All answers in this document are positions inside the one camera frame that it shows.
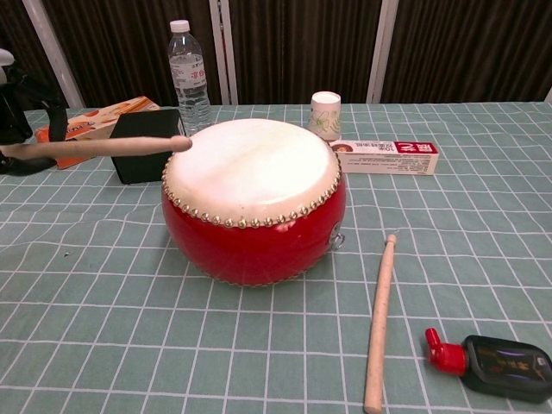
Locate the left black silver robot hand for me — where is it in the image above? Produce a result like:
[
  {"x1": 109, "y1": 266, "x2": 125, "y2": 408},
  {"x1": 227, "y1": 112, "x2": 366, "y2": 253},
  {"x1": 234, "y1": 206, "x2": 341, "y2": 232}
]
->
[{"x1": 0, "y1": 47, "x2": 70, "y2": 175}]

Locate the wooden drumstick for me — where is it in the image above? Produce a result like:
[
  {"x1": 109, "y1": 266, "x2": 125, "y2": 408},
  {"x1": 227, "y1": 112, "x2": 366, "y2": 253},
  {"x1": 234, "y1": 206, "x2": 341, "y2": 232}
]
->
[
  {"x1": 362, "y1": 233, "x2": 398, "y2": 414},
  {"x1": 0, "y1": 134, "x2": 193, "y2": 162}
]

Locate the green grid cutting mat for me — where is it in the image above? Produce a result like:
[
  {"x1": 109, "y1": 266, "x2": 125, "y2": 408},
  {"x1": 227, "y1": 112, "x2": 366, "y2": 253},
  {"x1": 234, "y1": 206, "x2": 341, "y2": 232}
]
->
[{"x1": 0, "y1": 100, "x2": 552, "y2": 414}]

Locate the red drum with white skin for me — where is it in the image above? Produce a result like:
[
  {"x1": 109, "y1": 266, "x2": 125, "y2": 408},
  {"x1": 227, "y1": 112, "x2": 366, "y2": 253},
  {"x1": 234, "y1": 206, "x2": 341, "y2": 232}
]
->
[{"x1": 160, "y1": 117, "x2": 347, "y2": 287}]

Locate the orange biscuit box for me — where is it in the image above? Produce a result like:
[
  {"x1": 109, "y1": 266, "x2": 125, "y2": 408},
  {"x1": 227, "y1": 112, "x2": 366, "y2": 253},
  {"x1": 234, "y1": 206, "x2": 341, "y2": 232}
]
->
[{"x1": 34, "y1": 96, "x2": 162, "y2": 171}]

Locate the black cube box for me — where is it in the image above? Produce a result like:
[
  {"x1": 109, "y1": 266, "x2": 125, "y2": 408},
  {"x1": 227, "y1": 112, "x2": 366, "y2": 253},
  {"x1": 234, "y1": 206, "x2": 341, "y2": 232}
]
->
[{"x1": 110, "y1": 108, "x2": 187, "y2": 186}]

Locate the clear plastic water bottle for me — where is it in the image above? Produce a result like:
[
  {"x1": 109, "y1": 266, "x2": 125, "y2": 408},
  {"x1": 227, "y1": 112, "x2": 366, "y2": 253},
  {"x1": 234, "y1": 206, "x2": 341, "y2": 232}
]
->
[{"x1": 167, "y1": 18, "x2": 213, "y2": 135}]

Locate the white paper cup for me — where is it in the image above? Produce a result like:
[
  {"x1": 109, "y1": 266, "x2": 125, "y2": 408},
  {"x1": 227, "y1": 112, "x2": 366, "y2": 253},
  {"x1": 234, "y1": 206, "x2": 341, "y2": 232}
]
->
[{"x1": 307, "y1": 90, "x2": 343, "y2": 143}]

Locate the long white red carton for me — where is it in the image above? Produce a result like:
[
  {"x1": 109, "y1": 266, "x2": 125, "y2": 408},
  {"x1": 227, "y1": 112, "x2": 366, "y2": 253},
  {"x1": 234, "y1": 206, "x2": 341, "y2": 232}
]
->
[{"x1": 329, "y1": 139, "x2": 442, "y2": 178}]

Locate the black ink bottle red cap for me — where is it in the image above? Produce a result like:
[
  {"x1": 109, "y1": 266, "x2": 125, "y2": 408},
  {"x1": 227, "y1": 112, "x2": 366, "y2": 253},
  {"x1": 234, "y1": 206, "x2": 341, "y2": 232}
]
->
[{"x1": 423, "y1": 327, "x2": 552, "y2": 405}]

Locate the white partition post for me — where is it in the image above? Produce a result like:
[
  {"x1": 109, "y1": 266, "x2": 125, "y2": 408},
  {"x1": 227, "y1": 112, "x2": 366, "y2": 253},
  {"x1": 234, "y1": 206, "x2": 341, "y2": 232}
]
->
[
  {"x1": 22, "y1": 0, "x2": 85, "y2": 109},
  {"x1": 208, "y1": 0, "x2": 240, "y2": 106},
  {"x1": 365, "y1": 0, "x2": 400, "y2": 104}
]

